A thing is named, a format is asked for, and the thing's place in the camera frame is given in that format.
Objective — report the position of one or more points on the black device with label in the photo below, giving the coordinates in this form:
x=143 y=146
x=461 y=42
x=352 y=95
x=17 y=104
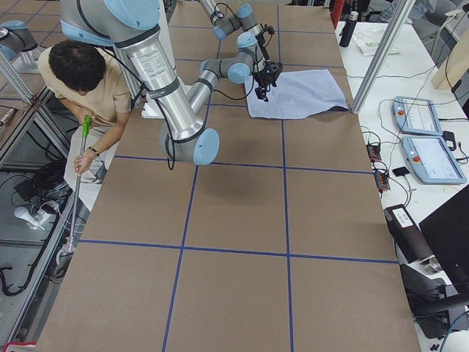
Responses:
x=410 y=243

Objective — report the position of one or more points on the person's hand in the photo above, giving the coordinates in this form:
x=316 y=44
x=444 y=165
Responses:
x=82 y=163

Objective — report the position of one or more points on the left grey cable hub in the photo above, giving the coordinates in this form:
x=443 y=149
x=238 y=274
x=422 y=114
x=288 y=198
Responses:
x=373 y=151

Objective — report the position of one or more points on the grey cable hub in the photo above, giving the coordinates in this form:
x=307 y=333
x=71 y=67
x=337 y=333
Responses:
x=381 y=180
x=373 y=151

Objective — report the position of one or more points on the black computer monitor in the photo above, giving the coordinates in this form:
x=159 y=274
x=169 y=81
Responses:
x=446 y=232

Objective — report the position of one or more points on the right grey cable hub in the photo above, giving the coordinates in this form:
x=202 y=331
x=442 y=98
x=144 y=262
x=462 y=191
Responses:
x=381 y=180

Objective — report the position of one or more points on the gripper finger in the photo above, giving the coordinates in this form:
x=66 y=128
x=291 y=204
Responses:
x=273 y=79
x=261 y=93

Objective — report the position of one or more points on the person in beige shirt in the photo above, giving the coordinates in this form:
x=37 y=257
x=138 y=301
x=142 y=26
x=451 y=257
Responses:
x=87 y=80

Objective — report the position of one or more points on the blue teach pendant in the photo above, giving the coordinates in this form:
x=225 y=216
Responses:
x=431 y=160
x=416 y=116

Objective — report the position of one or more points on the white power strip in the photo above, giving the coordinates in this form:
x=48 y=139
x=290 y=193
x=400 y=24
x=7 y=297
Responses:
x=36 y=221

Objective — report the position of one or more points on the grey aluminium frame post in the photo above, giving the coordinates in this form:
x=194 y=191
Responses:
x=392 y=30

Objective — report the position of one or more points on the lower blue teach pendant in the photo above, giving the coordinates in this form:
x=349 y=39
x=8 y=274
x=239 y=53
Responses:
x=431 y=160

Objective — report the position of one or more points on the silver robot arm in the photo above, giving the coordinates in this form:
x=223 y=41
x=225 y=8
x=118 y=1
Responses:
x=133 y=27
x=226 y=21

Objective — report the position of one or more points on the upper blue teach pendant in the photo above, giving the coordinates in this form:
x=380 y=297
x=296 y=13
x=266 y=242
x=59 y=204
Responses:
x=416 y=116

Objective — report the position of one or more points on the green handled reacher stick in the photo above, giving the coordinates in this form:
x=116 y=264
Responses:
x=68 y=247

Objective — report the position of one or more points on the black drink bottle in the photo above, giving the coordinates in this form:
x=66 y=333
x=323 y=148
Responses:
x=348 y=29

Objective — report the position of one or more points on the blue striped button shirt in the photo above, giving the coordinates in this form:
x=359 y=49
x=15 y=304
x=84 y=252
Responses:
x=298 y=95

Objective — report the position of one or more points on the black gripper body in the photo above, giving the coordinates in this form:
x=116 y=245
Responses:
x=264 y=78

